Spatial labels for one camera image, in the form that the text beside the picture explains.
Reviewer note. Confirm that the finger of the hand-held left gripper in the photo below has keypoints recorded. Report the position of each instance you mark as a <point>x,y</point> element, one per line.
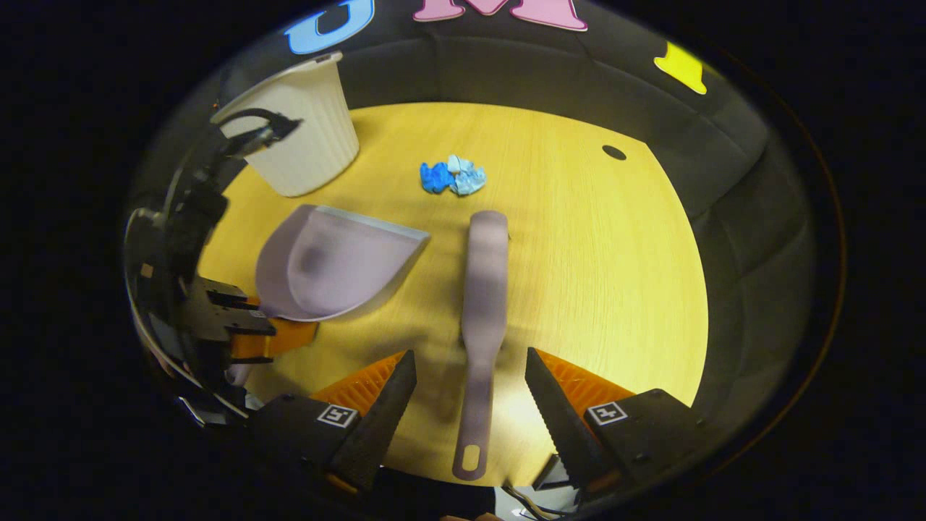
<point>289,336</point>

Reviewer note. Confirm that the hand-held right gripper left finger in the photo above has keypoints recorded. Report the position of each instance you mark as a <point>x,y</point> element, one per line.
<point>376,420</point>

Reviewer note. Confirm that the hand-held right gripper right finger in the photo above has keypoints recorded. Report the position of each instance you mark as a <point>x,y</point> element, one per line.
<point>561,420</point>

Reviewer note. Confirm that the mauve plastic dustpan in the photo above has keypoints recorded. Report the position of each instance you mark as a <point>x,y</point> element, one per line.
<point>340,268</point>

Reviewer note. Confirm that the white garbage bin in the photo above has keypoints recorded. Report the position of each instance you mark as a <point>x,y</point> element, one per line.
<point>304,137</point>

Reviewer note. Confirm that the small mauve broom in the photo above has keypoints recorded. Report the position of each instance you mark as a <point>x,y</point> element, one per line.
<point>485,289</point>

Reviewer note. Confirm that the pale blue paper trash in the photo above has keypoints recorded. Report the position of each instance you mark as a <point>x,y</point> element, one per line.
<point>469,176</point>

